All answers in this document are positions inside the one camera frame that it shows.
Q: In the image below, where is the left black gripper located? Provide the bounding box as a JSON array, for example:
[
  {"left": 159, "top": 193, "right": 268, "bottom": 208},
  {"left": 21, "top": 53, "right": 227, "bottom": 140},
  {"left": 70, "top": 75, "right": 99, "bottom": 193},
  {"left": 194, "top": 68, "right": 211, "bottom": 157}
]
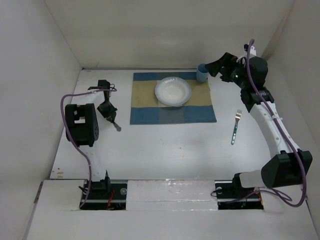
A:
[{"left": 97, "top": 101, "right": 118, "bottom": 123}]

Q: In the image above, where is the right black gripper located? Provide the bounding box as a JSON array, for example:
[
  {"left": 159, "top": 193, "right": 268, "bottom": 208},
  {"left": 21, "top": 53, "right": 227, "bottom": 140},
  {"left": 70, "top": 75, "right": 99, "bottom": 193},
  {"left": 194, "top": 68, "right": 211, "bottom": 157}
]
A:
[{"left": 205, "top": 52, "right": 251, "bottom": 90}]

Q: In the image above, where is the blue cup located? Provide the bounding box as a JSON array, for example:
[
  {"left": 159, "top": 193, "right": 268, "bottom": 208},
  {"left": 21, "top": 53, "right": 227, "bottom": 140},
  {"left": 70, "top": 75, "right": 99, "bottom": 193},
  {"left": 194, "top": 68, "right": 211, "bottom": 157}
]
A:
[{"left": 196, "top": 63, "right": 209, "bottom": 83}]

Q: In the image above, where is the silver knife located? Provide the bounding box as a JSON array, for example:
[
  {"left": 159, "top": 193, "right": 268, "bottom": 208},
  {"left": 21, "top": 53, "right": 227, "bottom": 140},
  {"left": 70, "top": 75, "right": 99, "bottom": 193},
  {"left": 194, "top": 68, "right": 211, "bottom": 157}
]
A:
[{"left": 112, "top": 122, "right": 122, "bottom": 132}]

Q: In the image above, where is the white blue-rimmed plate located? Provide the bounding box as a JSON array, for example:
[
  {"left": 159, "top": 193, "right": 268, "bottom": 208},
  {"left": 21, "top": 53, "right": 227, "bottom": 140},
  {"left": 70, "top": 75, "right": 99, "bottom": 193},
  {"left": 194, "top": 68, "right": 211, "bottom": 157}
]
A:
[{"left": 154, "top": 76, "right": 192, "bottom": 107}]

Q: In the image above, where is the blue beige cloth placemat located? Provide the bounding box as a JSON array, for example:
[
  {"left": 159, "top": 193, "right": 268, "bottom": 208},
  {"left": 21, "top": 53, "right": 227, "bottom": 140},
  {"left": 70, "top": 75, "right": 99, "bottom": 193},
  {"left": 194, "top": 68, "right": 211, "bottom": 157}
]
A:
[{"left": 130, "top": 71, "right": 217, "bottom": 125}]

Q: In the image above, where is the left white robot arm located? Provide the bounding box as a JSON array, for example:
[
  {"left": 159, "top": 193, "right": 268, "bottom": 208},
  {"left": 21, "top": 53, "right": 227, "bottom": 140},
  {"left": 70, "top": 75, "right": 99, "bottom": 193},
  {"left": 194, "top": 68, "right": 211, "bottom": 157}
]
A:
[{"left": 60, "top": 79, "right": 117, "bottom": 199}]

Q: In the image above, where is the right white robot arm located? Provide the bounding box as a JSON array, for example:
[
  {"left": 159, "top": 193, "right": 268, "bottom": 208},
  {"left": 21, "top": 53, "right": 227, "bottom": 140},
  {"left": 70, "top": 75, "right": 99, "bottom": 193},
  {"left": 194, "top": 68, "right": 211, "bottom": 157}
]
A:
[{"left": 205, "top": 52, "right": 313, "bottom": 197}]

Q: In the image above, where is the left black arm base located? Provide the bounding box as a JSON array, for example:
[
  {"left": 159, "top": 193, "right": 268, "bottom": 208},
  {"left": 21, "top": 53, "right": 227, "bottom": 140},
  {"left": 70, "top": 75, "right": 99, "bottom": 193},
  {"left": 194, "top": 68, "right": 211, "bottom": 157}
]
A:
[{"left": 79, "top": 180, "right": 128, "bottom": 211}]

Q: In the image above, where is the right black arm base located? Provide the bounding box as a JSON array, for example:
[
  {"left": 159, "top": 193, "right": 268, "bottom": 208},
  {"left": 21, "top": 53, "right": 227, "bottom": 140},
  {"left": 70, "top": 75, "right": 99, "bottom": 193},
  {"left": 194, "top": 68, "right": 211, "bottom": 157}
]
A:
[{"left": 210, "top": 180, "right": 264, "bottom": 210}]

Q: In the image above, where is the silver fork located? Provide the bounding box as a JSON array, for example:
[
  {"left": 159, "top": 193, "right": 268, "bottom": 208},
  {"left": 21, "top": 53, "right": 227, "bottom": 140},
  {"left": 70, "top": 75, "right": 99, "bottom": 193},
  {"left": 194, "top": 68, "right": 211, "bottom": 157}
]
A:
[{"left": 231, "top": 109, "right": 242, "bottom": 145}]

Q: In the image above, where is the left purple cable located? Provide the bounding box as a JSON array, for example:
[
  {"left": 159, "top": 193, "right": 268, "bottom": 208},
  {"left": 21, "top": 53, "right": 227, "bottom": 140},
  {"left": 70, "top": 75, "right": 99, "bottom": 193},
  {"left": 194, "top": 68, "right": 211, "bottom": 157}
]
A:
[{"left": 61, "top": 84, "right": 118, "bottom": 208}]

